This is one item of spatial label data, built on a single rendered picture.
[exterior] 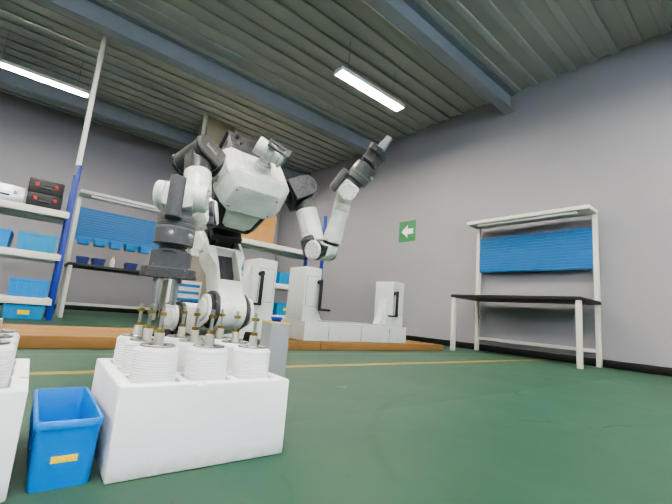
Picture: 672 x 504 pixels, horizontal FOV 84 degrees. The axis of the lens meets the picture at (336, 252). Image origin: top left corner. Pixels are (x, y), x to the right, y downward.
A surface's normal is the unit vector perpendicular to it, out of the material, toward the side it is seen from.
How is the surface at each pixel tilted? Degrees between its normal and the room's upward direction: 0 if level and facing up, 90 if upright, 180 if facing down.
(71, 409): 88
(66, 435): 92
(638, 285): 90
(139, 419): 90
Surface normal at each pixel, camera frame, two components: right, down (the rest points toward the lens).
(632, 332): -0.76, -0.17
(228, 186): -0.28, 0.32
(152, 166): 0.64, -0.07
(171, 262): 0.22, -0.14
